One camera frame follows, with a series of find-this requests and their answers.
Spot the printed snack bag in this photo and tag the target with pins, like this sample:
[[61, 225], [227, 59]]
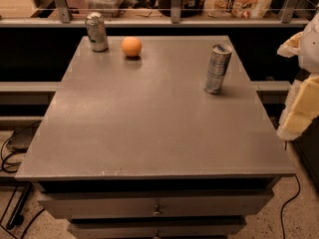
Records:
[[243, 9]]

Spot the grey drawer cabinet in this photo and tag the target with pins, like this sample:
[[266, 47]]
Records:
[[148, 125]]

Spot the black metal stand leg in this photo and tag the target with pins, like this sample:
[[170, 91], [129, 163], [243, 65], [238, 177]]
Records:
[[16, 218]]

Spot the orange fruit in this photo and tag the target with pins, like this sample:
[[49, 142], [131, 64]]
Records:
[[131, 46]]

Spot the upper grey drawer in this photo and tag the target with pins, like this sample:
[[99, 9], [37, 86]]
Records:
[[101, 205]]

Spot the grey power adapter box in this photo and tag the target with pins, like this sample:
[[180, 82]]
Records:
[[21, 140]]

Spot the lower grey drawer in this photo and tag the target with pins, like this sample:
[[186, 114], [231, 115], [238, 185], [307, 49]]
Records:
[[152, 229]]

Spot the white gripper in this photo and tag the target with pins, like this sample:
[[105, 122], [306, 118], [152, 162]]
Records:
[[311, 49]]

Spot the green silver soda can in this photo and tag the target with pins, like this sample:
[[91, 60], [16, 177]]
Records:
[[94, 22]]

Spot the silver blue redbull can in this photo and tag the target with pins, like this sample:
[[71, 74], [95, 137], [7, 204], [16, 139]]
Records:
[[217, 68]]

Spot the grey drawer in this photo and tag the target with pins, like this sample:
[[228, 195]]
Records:
[[101, 205], [152, 229]]

